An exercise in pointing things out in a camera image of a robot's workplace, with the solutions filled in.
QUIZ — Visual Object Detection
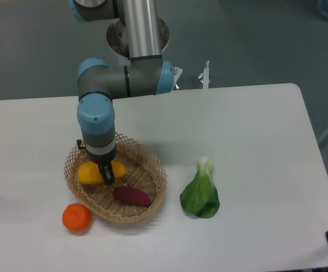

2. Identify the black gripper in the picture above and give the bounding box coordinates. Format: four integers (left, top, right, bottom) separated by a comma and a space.
77, 139, 116, 184

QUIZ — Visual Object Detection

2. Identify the yellow mango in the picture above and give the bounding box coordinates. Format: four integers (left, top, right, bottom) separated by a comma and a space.
77, 160, 126, 184

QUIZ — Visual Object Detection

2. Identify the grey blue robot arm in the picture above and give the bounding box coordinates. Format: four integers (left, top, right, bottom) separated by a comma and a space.
69, 1, 180, 184

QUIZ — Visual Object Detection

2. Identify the woven wicker basket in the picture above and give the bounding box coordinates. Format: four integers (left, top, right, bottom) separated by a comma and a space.
64, 134, 167, 224

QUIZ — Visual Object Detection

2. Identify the purple sweet potato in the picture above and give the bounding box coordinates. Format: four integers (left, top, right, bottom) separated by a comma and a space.
112, 186, 152, 207

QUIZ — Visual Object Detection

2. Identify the orange tangerine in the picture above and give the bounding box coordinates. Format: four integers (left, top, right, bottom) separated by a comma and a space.
62, 203, 92, 232

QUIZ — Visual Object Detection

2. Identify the green bok choy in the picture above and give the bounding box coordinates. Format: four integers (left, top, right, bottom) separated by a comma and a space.
179, 156, 220, 219

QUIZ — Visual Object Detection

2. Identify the white bracket with bolt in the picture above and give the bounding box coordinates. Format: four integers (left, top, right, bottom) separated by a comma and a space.
198, 60, 211, 89

